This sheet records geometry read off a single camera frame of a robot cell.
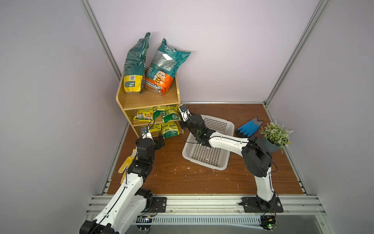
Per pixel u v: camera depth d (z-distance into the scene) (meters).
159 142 0.74
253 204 0.72
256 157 0.50
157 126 1.00
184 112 0.73
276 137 0.80
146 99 0.80
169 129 0.98
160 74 0.76
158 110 0.88
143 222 0.72
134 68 0.73
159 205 0.73
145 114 0.88
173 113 0.87
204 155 0.90
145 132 0.67
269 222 0.69
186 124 0.76
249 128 1.01
